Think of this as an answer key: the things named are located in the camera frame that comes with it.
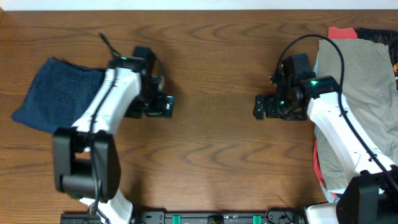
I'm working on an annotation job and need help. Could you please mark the dark blue shorts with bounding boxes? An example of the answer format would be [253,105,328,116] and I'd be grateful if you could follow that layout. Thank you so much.
[11,58,105,134]

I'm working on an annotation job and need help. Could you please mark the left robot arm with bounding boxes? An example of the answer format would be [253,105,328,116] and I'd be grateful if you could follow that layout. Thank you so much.
[53,56,174,223]

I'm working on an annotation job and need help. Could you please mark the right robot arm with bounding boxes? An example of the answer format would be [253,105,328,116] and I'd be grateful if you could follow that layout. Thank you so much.
[253,77,397,223]

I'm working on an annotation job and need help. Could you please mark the khaki shorts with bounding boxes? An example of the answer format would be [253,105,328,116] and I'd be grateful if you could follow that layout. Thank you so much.
[313,38,398,192]

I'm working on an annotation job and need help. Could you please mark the red garment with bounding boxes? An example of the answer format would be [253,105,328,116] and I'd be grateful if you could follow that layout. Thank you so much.
[328,27,358,39]

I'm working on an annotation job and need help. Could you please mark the light blue white garment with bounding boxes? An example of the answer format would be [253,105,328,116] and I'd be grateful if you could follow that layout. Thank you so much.
[313,54,343,203]

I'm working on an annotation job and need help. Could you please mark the black patterned garment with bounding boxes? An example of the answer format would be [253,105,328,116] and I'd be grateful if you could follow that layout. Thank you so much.
[355,28,397,86]

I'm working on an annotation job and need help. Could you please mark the left black cable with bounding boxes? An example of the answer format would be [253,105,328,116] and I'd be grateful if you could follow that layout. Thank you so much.
[88,30,125,224]

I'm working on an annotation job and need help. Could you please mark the black cable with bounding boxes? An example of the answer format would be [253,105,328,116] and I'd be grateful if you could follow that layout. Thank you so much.
[88,30,125,224]
[269,33,398,190]

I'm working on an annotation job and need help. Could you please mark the right black cable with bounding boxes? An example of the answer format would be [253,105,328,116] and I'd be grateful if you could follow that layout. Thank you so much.
[269,33,398,190]

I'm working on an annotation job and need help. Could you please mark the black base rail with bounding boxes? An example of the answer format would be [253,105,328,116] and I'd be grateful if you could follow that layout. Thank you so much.
[60,209,308,224]

